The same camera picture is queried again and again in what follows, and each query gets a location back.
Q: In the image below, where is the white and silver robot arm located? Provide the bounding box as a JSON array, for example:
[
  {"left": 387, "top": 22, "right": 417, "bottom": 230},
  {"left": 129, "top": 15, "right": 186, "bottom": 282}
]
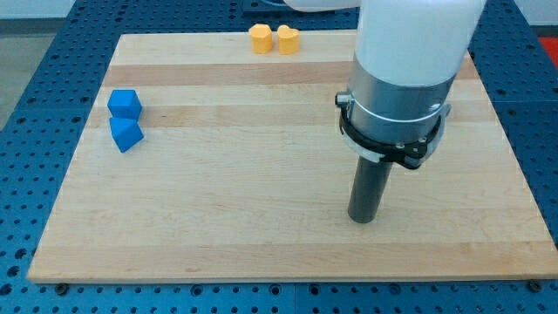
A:
[{"left": 285, "top": 0, "right": 486, "bottom": 169}]

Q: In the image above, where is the light wooden board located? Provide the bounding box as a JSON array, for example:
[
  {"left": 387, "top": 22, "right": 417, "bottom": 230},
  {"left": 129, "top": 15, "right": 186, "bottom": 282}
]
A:
[{"left": 27, "top": 31, "right": 557, "bottom": 283}]

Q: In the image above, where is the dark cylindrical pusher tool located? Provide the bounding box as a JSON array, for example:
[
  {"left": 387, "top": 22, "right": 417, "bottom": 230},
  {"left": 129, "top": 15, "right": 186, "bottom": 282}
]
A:
[{"left": 348, "top": 157, "right": 392, "bottom": 223}]

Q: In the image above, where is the yellow heart block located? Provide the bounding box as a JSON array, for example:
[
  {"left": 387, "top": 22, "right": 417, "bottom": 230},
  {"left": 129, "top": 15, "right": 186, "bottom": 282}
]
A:
[{"left": 276, "top": 24, "right": 300, "bottom": 55}]

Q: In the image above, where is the yellow hexagon block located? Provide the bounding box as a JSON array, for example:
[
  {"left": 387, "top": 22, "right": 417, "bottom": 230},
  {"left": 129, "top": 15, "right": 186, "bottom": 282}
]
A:
[{"left": 248, "top": 24, "right": 274, "bottom": 54}]

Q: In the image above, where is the blue pointed block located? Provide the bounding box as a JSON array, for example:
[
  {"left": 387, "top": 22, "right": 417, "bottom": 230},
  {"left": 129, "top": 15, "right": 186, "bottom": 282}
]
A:
[{"left": 109, "top": 117, "right": 144, "bottom": 153}]

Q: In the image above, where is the blue cube block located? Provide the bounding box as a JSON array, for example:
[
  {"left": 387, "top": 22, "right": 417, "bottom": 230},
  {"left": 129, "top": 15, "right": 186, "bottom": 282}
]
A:
[{"left": 107, "top": 89, "right": 142, "bottom": 120}]

